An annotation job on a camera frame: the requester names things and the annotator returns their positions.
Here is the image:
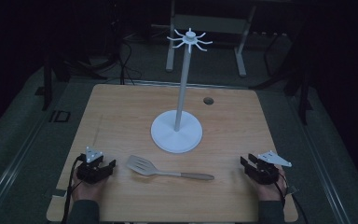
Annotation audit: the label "grey metal table frame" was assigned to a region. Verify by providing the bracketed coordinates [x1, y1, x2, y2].
[165, 0, 257, 78]

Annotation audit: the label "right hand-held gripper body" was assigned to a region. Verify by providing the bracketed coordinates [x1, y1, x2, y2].
[244, 150, 293, 186]

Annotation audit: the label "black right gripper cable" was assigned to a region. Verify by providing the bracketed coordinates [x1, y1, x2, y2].
[273, 172, 310, 224]

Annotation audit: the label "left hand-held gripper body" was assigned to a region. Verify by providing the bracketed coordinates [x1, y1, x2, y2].
[76, 146, 107, 185]

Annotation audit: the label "white hook stand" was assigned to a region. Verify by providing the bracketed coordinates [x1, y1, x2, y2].
[150, 27, 214, 155]

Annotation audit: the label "person's left hand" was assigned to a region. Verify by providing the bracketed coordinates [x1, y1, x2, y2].
[71, 176, 107, 203]

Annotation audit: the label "black floor cables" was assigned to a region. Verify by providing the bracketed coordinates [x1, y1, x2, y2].
[99, 31, 175, 86]

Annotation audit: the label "black metal stand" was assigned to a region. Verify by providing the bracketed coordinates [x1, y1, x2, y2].
[34, 52, 106, 112]
[250, 31, 315, 126]

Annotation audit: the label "grey slotted spatula wooden handle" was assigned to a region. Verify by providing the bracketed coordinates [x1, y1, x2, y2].
[125, 154, 215, 182]

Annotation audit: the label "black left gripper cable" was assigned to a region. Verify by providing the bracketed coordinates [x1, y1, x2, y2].
[61, 154, 86, 224]

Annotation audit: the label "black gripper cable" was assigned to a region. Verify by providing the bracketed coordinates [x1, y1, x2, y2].
[61, 154, 86, 224]
[273, 172, 310, 224]

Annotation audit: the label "person's right hand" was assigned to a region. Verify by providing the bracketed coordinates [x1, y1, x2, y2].
[254, 164, 288, 203]

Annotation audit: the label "black floor outlet box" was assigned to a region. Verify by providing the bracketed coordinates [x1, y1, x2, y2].
[48, 109, 72, 123]

